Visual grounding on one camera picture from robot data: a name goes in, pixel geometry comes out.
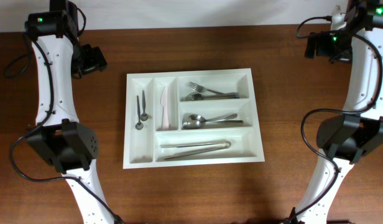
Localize right black camera cable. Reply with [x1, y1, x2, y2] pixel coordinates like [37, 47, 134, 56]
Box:
[295, 15, 383, 223]

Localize steel tablespoon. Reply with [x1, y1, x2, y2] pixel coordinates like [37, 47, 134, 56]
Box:
[189, 113, 238, 123]
[182, 120, 244, 129]

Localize white plastic knife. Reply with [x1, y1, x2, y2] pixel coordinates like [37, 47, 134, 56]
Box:
[160, 86, 170, 130]

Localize white cutlery tray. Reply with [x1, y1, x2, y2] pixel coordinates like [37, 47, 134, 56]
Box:
[122, 68, 264, 169]

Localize small steel teaspoon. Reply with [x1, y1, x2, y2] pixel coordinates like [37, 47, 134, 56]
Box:
[141, 91, 149, 121]
[135, 96, 144, 131]

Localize steel tongs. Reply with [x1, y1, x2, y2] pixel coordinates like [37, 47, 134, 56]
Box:
[160, 141, 232, 161]

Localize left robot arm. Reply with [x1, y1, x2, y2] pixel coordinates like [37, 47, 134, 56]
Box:
[25, 1, 120, 223]

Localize steel fork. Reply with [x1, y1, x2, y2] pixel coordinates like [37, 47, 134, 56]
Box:
[187, 82, 223, 95]
[180, 92, 240, 101]

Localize left black camera cable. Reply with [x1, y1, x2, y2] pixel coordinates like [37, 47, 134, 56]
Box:
[3, 6, 126, 224]

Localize black camera cable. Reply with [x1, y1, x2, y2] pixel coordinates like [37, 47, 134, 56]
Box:
[3, 6, 126, 224]
[295, 15, 383, 223]

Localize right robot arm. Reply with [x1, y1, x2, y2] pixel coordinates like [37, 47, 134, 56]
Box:
[284, 0, 383, 223]

